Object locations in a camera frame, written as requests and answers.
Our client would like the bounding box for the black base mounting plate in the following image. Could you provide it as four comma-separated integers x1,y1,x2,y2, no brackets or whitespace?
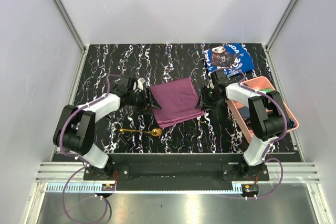
83,154,269,192

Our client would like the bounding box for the front aluminium rail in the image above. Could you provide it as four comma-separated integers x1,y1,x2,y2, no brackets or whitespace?
37,162,320,184

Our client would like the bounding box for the blue printed cloth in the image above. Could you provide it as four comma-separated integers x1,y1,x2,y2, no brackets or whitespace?
203,43,255,77

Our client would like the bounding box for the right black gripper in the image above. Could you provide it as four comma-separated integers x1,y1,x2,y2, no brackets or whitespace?
195,85,222,111

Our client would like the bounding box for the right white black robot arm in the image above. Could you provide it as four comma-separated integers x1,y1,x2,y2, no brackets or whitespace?
196,70,291,180

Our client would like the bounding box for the magenta cloth napkin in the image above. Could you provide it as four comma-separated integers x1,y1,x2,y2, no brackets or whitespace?
151,77,205,129

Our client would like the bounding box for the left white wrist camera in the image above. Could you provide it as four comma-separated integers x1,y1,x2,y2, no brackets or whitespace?
133,78,145,93

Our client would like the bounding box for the aluminium frame post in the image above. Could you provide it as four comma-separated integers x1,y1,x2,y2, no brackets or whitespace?
265,0,299,50
52,0,86,52

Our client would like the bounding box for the pink compartment tray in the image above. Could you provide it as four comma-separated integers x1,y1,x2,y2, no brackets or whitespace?
226,76,299,144

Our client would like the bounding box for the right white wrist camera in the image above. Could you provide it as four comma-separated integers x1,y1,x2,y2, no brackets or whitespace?
207,80,214,89

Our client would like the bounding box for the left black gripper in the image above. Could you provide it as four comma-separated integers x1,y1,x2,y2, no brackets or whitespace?
128,87,162,115

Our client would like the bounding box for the green object in tray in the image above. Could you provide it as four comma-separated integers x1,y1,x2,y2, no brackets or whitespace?
259,88,273,93

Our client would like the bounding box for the left aluminium frame post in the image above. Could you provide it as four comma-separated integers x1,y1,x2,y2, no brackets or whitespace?
52,0,86,52

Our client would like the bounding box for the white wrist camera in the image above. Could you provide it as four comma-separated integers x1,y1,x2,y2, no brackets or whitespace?
207,80,214,89
133,78,145,93

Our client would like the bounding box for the right aluminium frame post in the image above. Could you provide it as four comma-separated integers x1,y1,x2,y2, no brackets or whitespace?
265,0,299,50

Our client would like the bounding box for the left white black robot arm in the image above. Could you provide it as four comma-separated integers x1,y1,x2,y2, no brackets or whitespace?
53,74,162,180

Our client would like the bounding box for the gold spoon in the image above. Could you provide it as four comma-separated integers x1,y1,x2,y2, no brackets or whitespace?
119,128,162,137

